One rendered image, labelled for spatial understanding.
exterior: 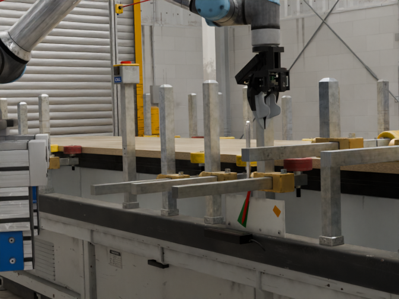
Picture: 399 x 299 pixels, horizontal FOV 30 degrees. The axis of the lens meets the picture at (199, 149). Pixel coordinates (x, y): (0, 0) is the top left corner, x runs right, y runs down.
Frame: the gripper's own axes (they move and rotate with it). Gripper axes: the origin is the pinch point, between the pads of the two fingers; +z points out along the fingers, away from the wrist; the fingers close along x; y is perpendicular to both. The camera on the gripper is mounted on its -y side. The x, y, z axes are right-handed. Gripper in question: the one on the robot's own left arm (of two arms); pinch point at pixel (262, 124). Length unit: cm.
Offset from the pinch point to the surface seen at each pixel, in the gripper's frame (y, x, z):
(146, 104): -251, 111, -8
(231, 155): -44, 22, 11
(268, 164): -6.8, 7.2, 11.2
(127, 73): -81, 5, -18
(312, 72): -678, 647, -57
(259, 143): -9.0, 6.0, 5.6
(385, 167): 20.9, 23.5, 11.7
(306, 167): -0.7, 16.0, 12.4
